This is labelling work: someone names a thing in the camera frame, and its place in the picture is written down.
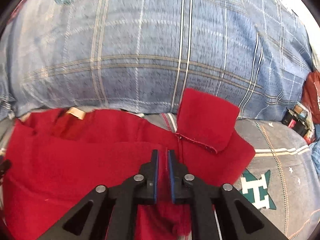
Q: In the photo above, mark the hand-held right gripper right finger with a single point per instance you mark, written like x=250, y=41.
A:
x=170, y=177

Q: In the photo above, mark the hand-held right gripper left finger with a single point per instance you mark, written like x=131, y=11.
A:
x=156, y=177

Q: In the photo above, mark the red fleece garment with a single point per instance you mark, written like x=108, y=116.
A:
x=75, y=167

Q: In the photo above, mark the grey printed bedsheet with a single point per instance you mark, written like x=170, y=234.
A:
x=282, y=167

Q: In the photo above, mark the blue plaid quilt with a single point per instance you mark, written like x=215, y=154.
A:
x=150, y=55

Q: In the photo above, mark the dark printed box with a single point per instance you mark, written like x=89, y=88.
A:
x=297, y=122

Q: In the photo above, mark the red plastic bag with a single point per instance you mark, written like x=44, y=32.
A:
x=313, y=92

